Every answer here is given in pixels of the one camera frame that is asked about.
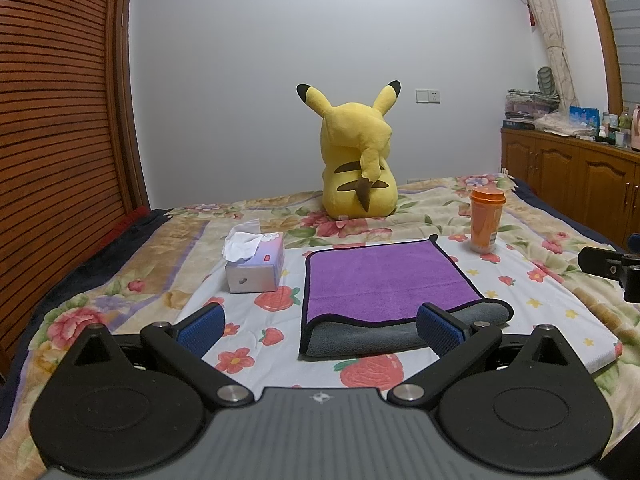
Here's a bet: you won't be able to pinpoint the white strawberry print cloth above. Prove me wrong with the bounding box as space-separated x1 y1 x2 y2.
184 235 622 393

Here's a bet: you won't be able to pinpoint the yellow Pikachu plush toy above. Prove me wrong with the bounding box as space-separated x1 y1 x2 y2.
296 80 401 220

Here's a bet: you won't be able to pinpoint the wooden cabinet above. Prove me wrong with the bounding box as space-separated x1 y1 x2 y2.
501 128 639 247

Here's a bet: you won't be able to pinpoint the dark blue bed sheet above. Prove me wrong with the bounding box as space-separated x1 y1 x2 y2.
511 177 623 252

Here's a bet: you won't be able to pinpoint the purple and grey towel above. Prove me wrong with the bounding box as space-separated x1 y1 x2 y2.
299 235 513 360

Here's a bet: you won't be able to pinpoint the beige patterned curtain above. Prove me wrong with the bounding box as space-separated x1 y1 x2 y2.
528 0 579 112

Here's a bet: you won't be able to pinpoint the white wall switch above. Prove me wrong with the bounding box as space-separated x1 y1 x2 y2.
414 89 442 104

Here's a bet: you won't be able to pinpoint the blue picture box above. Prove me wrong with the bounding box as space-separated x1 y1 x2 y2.
568 105 600 131

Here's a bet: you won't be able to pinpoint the wooden slatted wardrobe door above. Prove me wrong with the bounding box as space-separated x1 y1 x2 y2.
1 0 149 368

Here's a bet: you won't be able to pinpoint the floral blanket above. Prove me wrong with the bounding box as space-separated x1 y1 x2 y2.
1 174 639 479

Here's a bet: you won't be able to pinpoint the stack of folded fabrics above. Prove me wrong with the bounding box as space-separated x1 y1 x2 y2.
503 89 560 130

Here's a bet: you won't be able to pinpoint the green fan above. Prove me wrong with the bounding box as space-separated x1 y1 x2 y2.
537 66 558 96

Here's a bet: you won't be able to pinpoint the orange lidded cup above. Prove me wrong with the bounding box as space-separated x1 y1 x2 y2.
470 185 506 254

